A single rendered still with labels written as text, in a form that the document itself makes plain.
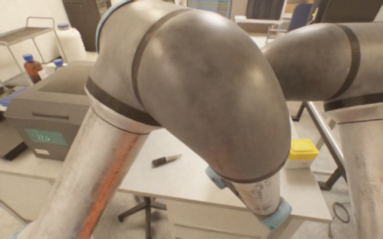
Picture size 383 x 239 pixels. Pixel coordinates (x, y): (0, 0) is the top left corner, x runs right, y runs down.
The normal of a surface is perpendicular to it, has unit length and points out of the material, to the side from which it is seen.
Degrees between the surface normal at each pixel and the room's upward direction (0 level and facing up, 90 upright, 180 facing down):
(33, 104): 51
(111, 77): 58
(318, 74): 82
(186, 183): 0
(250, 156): 89
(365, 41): 40
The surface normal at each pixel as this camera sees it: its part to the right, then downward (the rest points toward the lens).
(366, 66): 0.14, 0.32
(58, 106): -0.11, -0.02
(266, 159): 0.27, 0.54
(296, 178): 0.00, -0.78
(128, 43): -0.68, -0.13
